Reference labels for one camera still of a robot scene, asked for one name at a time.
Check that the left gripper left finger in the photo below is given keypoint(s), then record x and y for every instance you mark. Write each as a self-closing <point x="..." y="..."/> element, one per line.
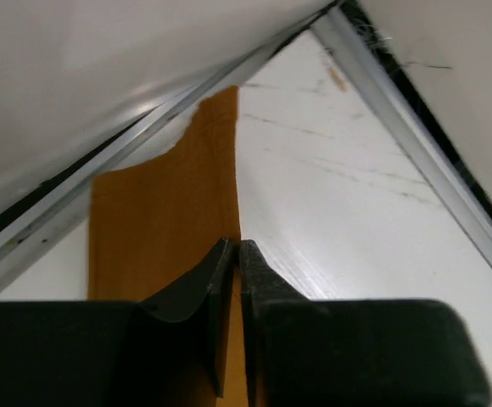
<point x="173" y="353"/>

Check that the brown trousers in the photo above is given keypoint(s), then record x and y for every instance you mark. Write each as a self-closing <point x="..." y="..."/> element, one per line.
<point x="153" y="222"/>

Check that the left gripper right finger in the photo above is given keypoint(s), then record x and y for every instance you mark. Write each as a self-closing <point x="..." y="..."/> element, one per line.
<point x="367" y="352"/>

